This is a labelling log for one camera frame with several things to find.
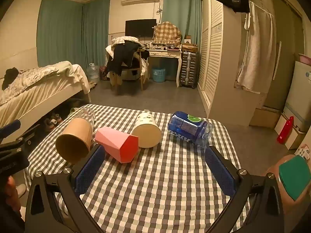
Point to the person's left hand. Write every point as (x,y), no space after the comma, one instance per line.
(11,191)

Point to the white desk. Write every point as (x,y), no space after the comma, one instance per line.
(162,53)

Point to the black monitor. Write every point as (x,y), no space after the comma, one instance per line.
(139,28)

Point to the pair of sneakers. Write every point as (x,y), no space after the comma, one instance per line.
(52,122)

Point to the white printed paper cup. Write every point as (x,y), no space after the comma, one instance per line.
(145,133)

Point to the red bottle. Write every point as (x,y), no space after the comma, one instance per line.
(285,131)

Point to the clear water jug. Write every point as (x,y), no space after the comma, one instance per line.
(93,74)

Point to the grey ribbed suitcase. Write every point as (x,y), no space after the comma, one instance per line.
(188,69)

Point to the pink bin with green lid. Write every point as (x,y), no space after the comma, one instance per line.
(294,177)

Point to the wide teal curtain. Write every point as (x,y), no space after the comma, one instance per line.
(63,31)

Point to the blue plastic cup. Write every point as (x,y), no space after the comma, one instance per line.
(184,126)

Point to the red bag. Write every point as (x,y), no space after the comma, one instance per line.
(104,74)

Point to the white louvred wardrobe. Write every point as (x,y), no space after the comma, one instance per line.
(218,65)

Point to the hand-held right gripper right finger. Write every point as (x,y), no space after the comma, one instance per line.
(221,172)

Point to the white towel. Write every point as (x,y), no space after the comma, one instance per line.
(255,53)

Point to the white fridge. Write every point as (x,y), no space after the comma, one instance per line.
(298,94)

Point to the green sliding door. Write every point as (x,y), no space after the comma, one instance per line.
(286,41)

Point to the pink basin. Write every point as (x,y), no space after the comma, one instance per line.
(305,59)

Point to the wooden box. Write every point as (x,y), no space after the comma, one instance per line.
(189,46)

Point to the checked tablecloth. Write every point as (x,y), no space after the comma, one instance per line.
(150,174)

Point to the brown paper cup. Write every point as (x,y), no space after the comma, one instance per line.
(77,133)

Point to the dark jacket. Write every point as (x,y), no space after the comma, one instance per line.
(120,58)

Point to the blue laundry basket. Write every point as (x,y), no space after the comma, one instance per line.
(158,74)

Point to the white shoe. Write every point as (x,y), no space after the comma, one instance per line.
(20,189)

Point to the wooden chair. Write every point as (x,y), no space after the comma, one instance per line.
(142,77)

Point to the narrow teal curtain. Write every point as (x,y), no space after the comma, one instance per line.
(182,12)

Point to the clear plastic cup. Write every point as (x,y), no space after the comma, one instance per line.
(88,114)

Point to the pink faceted cup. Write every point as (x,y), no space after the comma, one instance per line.
(114,140)

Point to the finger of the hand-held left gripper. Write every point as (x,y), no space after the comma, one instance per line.
(29,134)
(11,127)

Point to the black cloth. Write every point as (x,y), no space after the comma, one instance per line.
(9,76)

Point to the plaid blanket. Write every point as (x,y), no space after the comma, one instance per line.
(166,31)

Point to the bed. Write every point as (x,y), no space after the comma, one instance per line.
(36,97)

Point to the white storage box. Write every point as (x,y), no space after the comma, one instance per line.
(295,136)

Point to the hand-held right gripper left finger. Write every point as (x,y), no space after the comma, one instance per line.
(88,172)

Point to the floral quilt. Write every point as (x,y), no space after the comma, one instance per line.
(29,77)

